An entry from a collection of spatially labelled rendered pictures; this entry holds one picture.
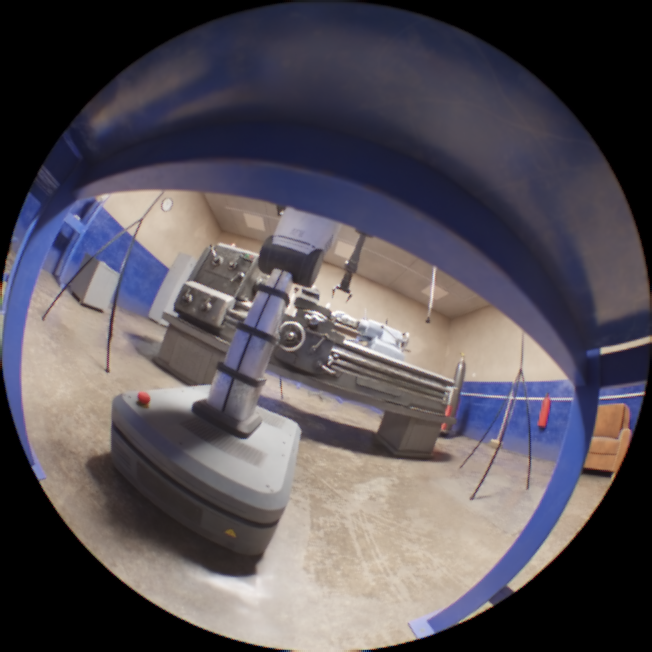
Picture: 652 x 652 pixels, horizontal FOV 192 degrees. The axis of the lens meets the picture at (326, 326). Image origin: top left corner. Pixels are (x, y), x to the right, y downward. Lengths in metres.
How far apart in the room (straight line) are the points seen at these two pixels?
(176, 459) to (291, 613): 0.43
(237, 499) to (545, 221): 0.54
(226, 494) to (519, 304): 0.48
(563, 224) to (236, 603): 0.69
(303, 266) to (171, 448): 0.63
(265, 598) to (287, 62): 0.71
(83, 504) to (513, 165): 0.81
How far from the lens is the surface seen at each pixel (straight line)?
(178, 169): 0.15
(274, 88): 0.16
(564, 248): 0.21
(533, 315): 0.17
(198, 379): 1.75
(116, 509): 0.66
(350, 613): 0.62
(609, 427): 3.64
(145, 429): 0.52
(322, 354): 1.43
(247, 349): 0.61
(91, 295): 2.94
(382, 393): 1.75
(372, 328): 1.89
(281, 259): 0.67
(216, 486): 0.44
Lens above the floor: 0.54
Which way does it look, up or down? 13 degrees up
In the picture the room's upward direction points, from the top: 20 degrees clockwise
